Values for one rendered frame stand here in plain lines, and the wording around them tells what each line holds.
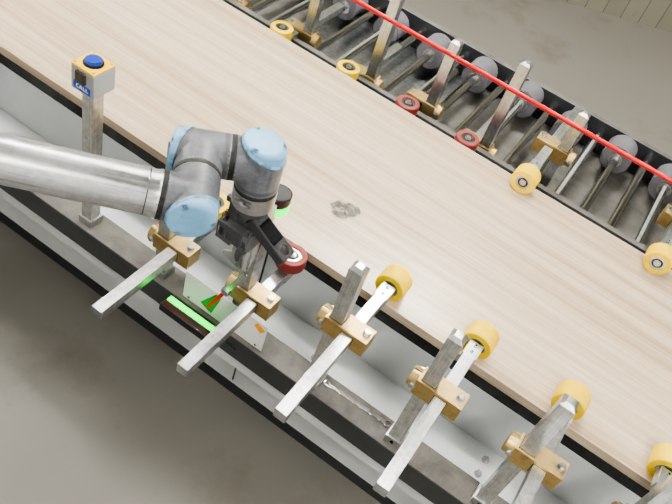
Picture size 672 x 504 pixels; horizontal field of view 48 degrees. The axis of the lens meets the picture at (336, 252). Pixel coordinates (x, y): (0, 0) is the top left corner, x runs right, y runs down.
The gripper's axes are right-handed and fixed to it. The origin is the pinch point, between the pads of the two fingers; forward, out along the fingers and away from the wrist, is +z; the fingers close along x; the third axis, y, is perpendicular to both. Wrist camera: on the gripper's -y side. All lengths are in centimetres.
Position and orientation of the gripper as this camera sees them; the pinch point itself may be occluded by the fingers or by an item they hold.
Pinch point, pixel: (244, 270)
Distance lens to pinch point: 169.5
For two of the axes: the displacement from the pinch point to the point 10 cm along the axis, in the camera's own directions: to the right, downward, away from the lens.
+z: -2.5, 6.5, 7.2
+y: -8.1, -5.4, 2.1
